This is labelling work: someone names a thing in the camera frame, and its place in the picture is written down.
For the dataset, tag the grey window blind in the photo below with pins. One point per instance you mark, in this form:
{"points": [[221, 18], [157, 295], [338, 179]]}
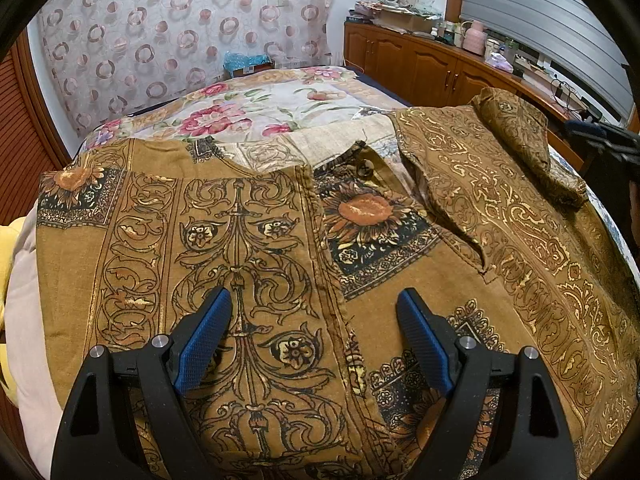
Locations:
{"points": [[530, 10]]}

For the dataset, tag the sheer curtain with circle print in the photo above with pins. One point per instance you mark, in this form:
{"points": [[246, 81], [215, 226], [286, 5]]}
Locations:
{"points": [[165, 35]]}

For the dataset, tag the cardboard box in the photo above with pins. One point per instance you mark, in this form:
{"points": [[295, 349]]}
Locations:
{"points": [[405, 21]]}

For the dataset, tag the floral quilt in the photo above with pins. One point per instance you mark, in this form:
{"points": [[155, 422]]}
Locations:
{"points": [[250, 105]]}

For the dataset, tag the blue plastic bag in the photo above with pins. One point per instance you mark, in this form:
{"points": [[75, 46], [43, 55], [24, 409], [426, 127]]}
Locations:
{"points": [[245, 62]]}

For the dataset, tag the wooden headboard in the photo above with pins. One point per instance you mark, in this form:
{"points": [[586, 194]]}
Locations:
{"points": [[25, 145]]}

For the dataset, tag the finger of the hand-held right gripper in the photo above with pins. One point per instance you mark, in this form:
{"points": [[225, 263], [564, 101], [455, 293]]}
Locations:
{"points": [[587, 127]]}

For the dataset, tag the blue and white patterned sheet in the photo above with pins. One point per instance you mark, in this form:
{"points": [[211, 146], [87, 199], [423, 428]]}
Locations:
{"points": [[620, 230]]}

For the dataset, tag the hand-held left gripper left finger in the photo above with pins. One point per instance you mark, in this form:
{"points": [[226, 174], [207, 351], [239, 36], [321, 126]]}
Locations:
{"points": [[207, 327]]}

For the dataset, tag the wooden cabinet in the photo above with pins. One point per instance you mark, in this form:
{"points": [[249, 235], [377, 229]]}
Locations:
{"points": [[415, 60]]}

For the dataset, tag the purple cloth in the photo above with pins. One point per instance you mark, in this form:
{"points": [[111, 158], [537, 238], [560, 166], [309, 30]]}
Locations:
{"points": [[500, 62]]}

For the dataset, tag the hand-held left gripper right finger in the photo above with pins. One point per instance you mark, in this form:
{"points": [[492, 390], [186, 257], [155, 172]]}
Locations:
{"points": [[420, 332]]}

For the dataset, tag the pink jug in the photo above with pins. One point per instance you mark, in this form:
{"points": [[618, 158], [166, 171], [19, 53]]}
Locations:
{"points": [[475, 37]]}

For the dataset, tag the brown patterned shirt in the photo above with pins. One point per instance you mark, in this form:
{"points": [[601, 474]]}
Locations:
{"points": [[280, 240]]}

